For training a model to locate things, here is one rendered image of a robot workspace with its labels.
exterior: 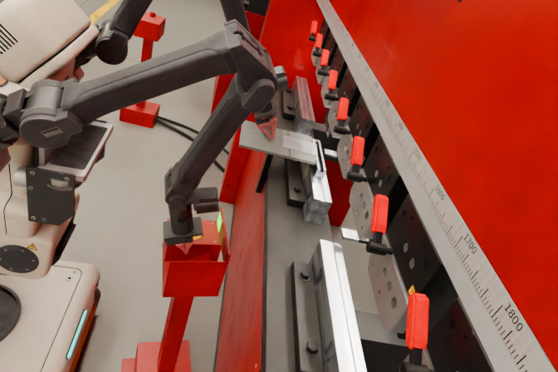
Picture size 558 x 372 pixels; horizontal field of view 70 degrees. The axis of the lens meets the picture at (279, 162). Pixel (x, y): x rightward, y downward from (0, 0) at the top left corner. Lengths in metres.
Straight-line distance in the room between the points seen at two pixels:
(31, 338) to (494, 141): 1.49
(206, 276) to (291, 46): 1.34
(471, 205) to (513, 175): 0.07
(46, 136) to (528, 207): 0.72
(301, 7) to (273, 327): 1.55
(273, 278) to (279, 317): 0.11
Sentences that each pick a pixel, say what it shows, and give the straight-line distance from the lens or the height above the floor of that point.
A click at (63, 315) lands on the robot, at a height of 0.28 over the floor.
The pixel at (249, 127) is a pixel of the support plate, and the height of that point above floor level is 1.00.
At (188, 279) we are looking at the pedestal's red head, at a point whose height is 0.74.
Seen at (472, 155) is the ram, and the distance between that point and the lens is 0.56.
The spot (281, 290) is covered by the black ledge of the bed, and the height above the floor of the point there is 0.88.
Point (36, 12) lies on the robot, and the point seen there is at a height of 1.37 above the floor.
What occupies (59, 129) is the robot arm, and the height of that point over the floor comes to 1.24.
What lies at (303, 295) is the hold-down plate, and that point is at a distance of 1.02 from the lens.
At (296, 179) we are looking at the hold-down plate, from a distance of 1.39.
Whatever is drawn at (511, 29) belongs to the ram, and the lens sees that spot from 0.58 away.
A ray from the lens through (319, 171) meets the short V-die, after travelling 1.31.
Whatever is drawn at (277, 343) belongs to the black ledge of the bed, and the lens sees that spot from 0.96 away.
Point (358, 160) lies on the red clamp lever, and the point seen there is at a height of 1.28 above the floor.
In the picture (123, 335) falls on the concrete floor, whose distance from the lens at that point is 1.96.
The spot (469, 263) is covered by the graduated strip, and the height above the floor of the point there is 1.38.
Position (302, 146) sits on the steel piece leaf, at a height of 1.00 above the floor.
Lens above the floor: 1.65
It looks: 31 degrees down
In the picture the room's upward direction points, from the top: 19 degrees clockwise
